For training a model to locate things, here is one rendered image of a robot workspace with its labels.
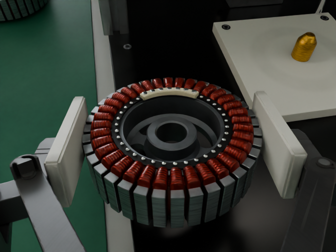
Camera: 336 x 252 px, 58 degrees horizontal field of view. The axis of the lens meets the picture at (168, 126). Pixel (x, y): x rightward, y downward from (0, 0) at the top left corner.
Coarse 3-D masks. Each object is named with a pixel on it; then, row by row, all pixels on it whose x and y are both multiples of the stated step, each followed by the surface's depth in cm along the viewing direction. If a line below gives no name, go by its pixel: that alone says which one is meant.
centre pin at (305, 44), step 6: (300, 36) 31; (306, 36) 30; (312, 36) 30; (300, 42) 31; (306, 42) 30; (312, 42) 30; (294, 48) 32; (300, 48) 31; (306, 48) 30; (312, 48) 31; (294, 54) 32; (300, 54) 31; (306, 54) 31; (300, 60) 32; (306, 60) 32
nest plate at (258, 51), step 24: (216, 24) 36; (240, 24) 36; (264, 24) 36; (288, 24) 36; (312, 24) 36; (240, 48) 33; (264, 48) 33; (288, 48) 33; (240, 72) 30; (264, 72) 31; (288, 72) 31; (312, 72) 31; (288, 96) 29; (312, 96) 29; (288, 120) 28
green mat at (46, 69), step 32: (64, 0) 44; (0, 32) 39; (32, 32) 39; (64, 32) 39; (0, 64) 35; (32, 64) 35; (64, 64) 35; (0, 96) 32; (32, 96) 32; (64, 96) 32; (96, 96) 32; (0, 128) 29; (32, 128) 29; (0, 160) 27; (96, 192) 25; (96, 224) 24
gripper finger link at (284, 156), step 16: (256, 96) 20; (256, 112) 20; (272, 112) 18; (272, 128) 17; (288, 128) 16; (272, 144) 17; (288, 144) 15; (272, 160) 17; (288, 160) 15; (304, 160) 14; (272, 176) 17; (288, 176) 15; (288, 192) 16
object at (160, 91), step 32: (128, 96) 21; (160, 96) 22; (192, 96) 21; (224, 96) 21; (96, 128) 19; (128, 128) 21; (160, 128) 20; (192, 128) 20; (224, 128) 19; (256, 128) 19; (96, 160) 17; (128, 160) 16; (160, 160) 19; (192, 160) 17; (224, 160) 16; (256, 160) 17; (128, 192) 16; (160, 192) 15; (192, 192) 15; (224, 192) 16; (160, 224) 17; (192, 224) 17
